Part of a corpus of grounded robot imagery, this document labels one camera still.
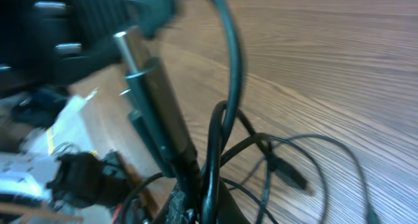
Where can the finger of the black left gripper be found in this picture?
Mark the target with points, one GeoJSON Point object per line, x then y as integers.
{"type": "Point", "coordinates": [150, 15]}

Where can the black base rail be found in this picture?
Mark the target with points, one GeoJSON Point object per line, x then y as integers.
{"type": "Point", "coordinates": [137, 206]}

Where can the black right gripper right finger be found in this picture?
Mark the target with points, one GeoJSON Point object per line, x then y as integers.
{"type": "Point", "coordinates": [228, 211]}

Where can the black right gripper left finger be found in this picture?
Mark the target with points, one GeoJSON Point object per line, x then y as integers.
{"type": "Point", "coordinates": [178, 209]}

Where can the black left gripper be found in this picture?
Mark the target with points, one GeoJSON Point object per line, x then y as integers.
{"type": "Point", "coordinates": [57, 42]}

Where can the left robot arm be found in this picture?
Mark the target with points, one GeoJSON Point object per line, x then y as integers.
{"type": "Point", "coordinates": [29, 181]}

